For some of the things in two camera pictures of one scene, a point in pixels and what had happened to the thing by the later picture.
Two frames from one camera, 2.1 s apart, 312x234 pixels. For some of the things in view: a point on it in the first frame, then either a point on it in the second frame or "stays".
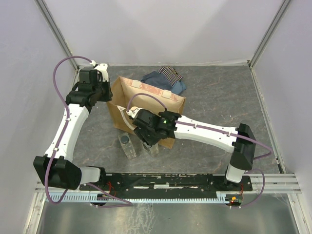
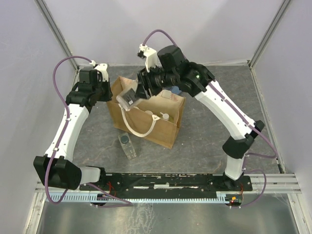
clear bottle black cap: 127,145 stays
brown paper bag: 128,94 stays
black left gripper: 109,95 stays
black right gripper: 141,133 → 144,93
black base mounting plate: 166,185 stays
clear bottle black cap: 153,150 → 128,99
